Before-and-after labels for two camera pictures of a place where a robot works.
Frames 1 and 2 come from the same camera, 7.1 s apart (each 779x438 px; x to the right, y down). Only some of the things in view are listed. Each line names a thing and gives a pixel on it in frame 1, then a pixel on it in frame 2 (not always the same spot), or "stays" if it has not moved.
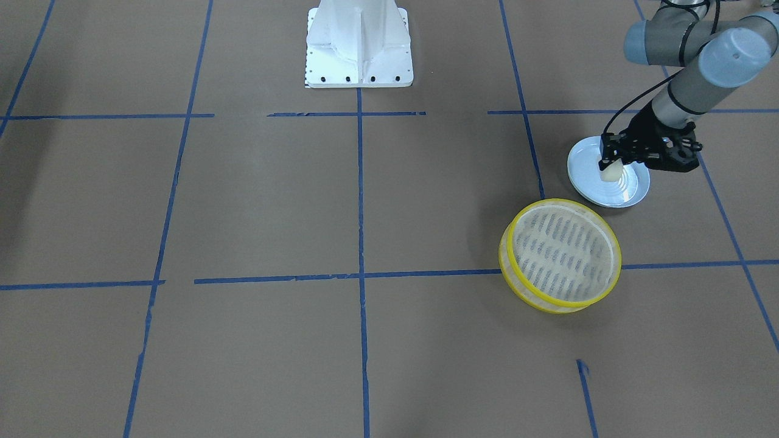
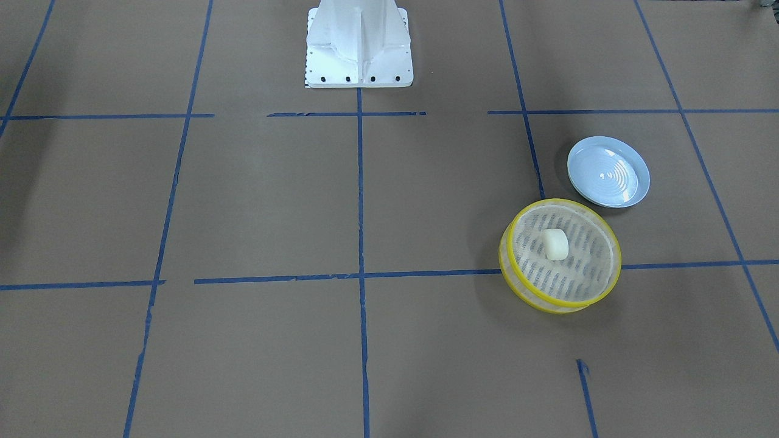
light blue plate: x=584 y=172 stays
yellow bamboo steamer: x=558 y=255 stays
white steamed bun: x=612 y=173 -> x=555 y=244
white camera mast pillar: x=358 y=44 stays
